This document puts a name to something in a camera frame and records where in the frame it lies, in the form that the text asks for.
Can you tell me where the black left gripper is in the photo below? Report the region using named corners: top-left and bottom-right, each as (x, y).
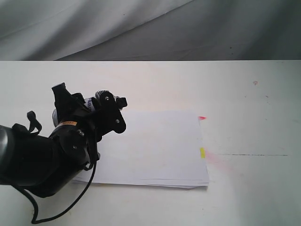
top-left (48, 82), bottom-right (102, 196)

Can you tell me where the white dotted spray can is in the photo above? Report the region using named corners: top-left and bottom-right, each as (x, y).
top-left (51, 89), bottom-right (129, 128)

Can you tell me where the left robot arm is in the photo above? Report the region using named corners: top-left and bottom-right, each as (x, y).
top-left (0, 83), bottom-right (99, 198)

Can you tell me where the white backdrop cloth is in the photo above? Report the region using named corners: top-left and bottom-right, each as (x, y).
top-left (0, 0), bottom-right (301, 61)

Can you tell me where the white paper stack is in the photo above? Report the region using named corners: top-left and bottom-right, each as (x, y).
top-left (70, 110), bottom-right (210, 190)

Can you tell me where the yellow tape piece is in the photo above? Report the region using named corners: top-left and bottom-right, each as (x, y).
top-left (200, 147), bottom-right (206, 159)

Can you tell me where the black left camera cable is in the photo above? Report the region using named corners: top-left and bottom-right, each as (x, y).
top-left (16, 110), bottom-right (102, 224)

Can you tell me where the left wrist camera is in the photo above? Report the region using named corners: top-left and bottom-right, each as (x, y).
top-left (93, 90), bottom-right (127, 136)

